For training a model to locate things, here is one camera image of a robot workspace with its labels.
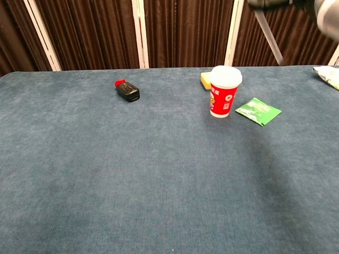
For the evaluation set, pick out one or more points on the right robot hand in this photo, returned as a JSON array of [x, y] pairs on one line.
[[328, 16]]

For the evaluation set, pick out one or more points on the red paper cup white lid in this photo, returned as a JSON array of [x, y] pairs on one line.
[[223, 98]]

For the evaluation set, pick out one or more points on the dark brown curtain panel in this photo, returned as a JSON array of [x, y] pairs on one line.
[[13, 39], [90, 34], [185, 31], [299, 45]]

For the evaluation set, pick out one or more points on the white snack bag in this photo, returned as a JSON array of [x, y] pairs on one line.
[[328, 75]]

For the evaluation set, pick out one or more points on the green sachet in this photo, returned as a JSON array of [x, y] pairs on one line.
[[258, 111]]

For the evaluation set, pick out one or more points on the yellow sponge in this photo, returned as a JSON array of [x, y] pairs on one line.
[[205, 80]]

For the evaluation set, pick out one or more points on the black bottle red cap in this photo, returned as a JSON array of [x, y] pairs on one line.
[[129, 91]]

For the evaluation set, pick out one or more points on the blue table cloth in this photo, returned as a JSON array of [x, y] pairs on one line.
[[132, 172]]

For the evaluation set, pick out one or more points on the white screen post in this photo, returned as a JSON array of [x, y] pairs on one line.
[[140, 34], [42, 34], [335, 58], [233, 34]]

